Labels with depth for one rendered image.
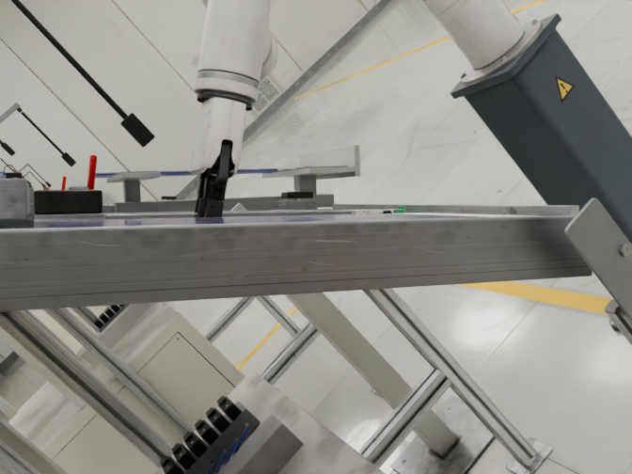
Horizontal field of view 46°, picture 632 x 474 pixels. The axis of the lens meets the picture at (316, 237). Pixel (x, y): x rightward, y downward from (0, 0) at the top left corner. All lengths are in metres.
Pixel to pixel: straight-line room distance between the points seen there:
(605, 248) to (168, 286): 0.41
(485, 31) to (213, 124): 0.71
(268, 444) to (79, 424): 1.16
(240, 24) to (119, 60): 7.90
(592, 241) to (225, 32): 0.53
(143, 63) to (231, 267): 8.32
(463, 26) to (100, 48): 7.57
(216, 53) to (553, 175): 0.86
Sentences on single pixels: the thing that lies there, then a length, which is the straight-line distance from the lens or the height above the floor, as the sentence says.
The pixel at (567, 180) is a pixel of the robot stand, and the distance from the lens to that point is 1.61.
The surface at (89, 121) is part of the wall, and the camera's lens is 8.76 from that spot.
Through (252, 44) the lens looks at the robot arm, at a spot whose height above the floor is 1.06.
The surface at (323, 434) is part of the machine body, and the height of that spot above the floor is 0.62.
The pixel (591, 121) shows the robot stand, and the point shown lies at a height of 0.49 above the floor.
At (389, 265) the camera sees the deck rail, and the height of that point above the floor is 0.85.
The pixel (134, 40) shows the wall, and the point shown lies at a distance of 8.95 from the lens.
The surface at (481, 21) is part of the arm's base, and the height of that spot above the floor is 0.79.
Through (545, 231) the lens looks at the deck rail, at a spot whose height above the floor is 0.75.
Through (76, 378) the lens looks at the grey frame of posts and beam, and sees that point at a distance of 1.35.
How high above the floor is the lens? 1.09
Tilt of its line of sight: 16 degrees down
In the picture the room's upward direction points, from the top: 42 degrees counter-clockwise
